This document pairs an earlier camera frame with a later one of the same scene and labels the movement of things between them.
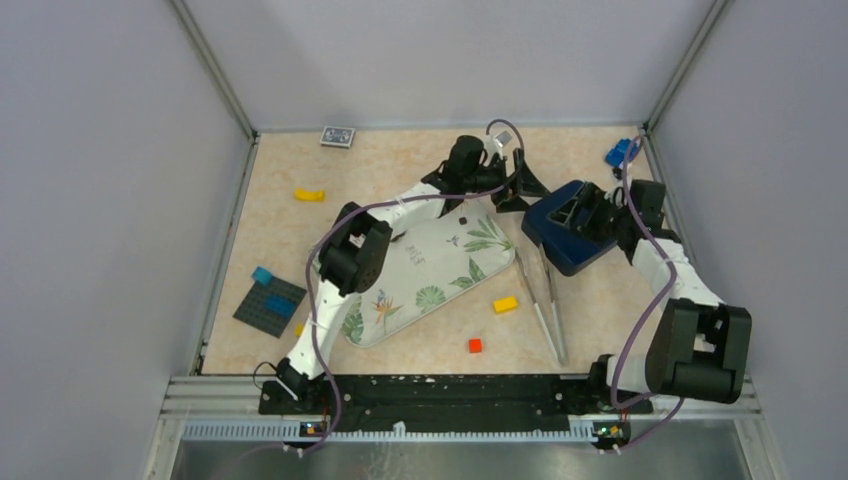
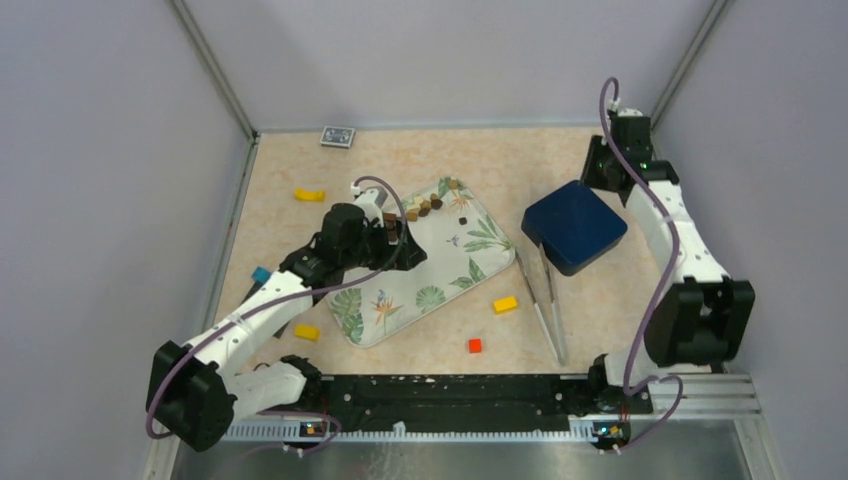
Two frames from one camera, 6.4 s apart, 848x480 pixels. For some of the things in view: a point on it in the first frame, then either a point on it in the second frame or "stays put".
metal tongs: [563, 358] stays put
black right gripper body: [605, 218] -> [595, 170]
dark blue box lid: [552, 223] stays put
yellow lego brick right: [504, 305] stays put
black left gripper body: [487, 178] -> [374, 250]
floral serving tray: [426, 270] stays put
